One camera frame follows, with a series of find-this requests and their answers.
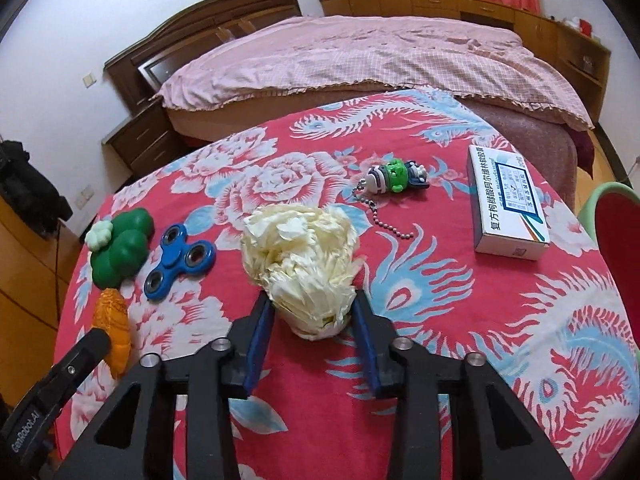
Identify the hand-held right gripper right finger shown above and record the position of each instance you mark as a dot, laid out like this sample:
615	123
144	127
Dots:
367	345

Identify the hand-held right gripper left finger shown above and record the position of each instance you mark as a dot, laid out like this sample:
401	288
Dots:
257	345

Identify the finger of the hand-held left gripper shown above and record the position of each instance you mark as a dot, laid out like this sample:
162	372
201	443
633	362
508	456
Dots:
80	360

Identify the orange carrot toy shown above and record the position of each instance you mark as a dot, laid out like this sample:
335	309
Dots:
112	320

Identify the napa cabbage toy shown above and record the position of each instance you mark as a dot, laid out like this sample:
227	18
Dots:
300	270

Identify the wooden wardrobe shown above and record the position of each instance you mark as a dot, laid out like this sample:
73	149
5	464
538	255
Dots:
30	285

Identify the green flower squishy toy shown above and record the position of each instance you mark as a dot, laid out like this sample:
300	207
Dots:
122	255

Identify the blue fidget spinner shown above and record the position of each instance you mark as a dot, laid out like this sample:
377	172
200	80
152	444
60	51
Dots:
177	260

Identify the dark hanging clothes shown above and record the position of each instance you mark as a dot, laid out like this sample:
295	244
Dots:
25	185

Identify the white medicine box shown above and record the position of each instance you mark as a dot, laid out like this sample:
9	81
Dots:
505	200

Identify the dark wooden nightstand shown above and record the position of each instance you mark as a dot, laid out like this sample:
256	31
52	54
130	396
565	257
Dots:
145	140

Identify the maroon bed sheet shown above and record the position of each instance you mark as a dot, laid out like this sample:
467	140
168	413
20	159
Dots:
540	150

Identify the red basin with green rim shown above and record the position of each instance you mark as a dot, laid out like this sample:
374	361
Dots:
615	240

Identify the pink checked bedspread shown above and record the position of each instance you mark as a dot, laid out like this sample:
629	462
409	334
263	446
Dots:
375	55

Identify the dark wooden bed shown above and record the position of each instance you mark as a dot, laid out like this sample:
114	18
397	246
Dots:
200	15

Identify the small red container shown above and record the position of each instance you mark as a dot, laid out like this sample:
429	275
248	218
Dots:
583	26

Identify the wall socket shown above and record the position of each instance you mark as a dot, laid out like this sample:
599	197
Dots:
85	196

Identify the wall light switch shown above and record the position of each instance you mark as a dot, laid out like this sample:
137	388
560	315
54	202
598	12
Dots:
90	80

